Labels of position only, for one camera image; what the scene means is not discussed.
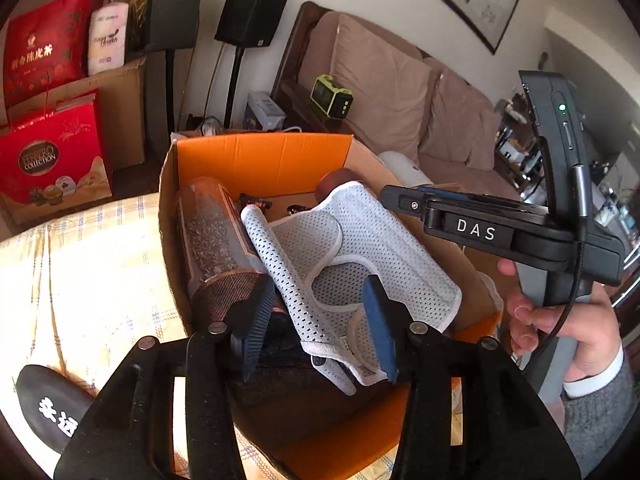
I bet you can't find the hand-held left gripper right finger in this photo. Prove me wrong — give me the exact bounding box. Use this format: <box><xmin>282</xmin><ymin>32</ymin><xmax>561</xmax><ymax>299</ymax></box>
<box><xmin>362</xmin><ymin>274</ymin><xmax>581</xmax><ymax>480</ymax></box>

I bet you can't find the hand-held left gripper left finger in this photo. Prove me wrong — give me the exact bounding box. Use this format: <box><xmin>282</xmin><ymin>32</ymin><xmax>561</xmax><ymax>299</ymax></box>
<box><xmin>54</xmin><ymin>280</ymin><xmax>276</xmax><ymax>480</ymax></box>

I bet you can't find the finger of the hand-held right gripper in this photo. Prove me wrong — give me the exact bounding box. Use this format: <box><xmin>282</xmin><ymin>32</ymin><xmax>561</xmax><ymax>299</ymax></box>
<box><xmin>417</xmin><ymin>186</ymin><xmax>483</xmax><ymax>200</ymax></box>
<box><xmin>379</xmin><ymin>185</ymin><xmax>551</xmax><ymax>228</ymax></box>

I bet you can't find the brown labelled bottle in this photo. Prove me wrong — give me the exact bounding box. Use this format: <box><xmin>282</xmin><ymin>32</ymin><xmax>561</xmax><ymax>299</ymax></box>
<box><xmin>315</xmin><ymin>170</ymin><xmax>368</xmax><ymax>201</ymax></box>

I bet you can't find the grey sock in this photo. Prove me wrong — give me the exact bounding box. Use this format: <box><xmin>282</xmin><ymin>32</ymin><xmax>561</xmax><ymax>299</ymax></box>
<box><xmin>225</xmin><ymin>355</ymin><xmax>411</xmax><ymax>456</ymax></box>

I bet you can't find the white mesh cloth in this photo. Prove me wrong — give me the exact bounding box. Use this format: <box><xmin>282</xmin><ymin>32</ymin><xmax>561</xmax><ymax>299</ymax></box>
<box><xmin>240</xmin><ymin>184</ymin><xmax>463</xmax><ymax>395</ymax></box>

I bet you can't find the clear jar ribbed brown lid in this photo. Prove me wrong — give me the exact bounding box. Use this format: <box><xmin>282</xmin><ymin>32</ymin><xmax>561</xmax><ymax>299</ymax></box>
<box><xmin>175</xmin><ymin>176</ymin><xmax>291</xmax><ymax>341</ymax></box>

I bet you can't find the orange cardboard box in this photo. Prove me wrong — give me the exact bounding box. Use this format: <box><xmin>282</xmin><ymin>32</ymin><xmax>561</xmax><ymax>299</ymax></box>
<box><xmin>159</xmin><ymin>132</ymin><xmax>503</xmax><ymax>480</ymax></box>

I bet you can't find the black cloth with white print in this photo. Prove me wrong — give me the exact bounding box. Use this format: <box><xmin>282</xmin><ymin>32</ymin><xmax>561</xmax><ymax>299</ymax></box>
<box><xmin>15</xmin><ymin>364</ymin><xmax>98</xmax><ymax>456</ymax></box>

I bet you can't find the person's right forearm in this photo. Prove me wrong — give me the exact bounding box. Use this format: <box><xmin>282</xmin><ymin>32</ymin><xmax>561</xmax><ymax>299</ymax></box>
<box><xmin>560</xmin><ymin>345</ymin><xmax>640</xmax><ymax>480</ymax></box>

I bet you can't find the person's right hand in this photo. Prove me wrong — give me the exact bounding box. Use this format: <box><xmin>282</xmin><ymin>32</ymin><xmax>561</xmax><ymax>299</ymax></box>
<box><xmin>497</xmin><ymin>255</ymin><xmax>626</xmax><ymax>386</ymax></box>

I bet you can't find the beige sofa cushion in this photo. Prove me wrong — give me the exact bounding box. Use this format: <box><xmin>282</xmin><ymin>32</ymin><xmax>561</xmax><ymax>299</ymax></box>
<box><xmin>298</xmin><ymin>11</ymin><xmax>443</xmax><ymax>161</ymax></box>
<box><xmin>419</xmin><ymin>69</ymin><xmax>501</xmax><ymax>171</ymax></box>

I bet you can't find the green and black device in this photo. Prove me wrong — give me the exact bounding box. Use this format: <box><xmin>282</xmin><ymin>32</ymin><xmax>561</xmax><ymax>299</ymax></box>
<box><xmin>310</xmin><ymin>74</ymin><xmax>355</xmax><ymax>121</ymax></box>

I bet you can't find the yellow checked tablecloth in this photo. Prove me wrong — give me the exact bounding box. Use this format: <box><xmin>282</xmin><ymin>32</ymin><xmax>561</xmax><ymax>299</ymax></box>
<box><xmin>0</xmin><ymin>192</ymin><xmax>281</xmax><ymax>480</ymax></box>

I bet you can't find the blue and white box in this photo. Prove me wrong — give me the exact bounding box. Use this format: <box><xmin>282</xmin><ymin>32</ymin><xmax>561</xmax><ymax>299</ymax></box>
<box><xmin>245</xmin><ymin>91</ymin><xmax>286</xmax><ymax>131</ymax></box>

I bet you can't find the brown wooden sofa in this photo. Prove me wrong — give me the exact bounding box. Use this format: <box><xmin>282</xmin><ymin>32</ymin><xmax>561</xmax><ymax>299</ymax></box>
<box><xmin>270</xmin><ymin>1</ymin><xmax>546</xmax><ymax>201</ymax></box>

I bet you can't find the black speaker stand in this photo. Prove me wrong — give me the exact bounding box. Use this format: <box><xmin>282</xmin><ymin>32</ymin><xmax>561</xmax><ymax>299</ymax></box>
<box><xmin>164</xmin><ymin>50</ymin><xmax>178</xmax><ymax>133</ymax></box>
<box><xmin>223</xmin><ymin>46</ymin><xmax>247</xmax><ymax>128</ymax></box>

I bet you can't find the black speaker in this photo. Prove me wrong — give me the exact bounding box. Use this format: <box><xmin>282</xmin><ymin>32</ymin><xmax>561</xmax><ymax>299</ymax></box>
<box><xmin>214</xmin><ymin>0</ymin><xmax>291</xmax><ymax>48</ymax></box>
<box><xmin>145</xmin><ymin>0</ymin><xmax>207</xmax><ymax>53</ymax></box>

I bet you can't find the brown cardboard box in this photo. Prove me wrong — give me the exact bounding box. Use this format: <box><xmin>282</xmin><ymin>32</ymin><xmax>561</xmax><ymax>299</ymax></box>
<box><xmin>10</xmin><ymin>55</ymin><xmax>148</xmax><ymax>171</ymax></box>

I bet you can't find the red chocolate gift box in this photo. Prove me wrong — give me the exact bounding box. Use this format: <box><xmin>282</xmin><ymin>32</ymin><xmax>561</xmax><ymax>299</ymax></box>
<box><xmin>0</xmin><ymin>89</ymin><xmax>113</xmax><ymax>226</ymax></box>

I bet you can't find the white tissue pack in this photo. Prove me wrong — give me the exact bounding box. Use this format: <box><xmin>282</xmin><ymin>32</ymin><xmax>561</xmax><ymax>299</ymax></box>
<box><xmin>87</xmin><ymin>2</ymin><xmax>131</xmax><ymax>77</ymax></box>

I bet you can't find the dark red gift bag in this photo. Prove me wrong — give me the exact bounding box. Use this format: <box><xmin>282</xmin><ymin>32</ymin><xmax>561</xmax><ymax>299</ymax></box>
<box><xmin>4</xmin><ymin>0</ymin><xmax>106</xmax><ymax>111</ymax></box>

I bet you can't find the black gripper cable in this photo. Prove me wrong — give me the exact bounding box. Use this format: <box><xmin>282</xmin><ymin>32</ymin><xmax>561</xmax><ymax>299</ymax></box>
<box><xmin>520</xmin><ymin>162</ymin><xmax>593</xmax><ymax>376</ymax></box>

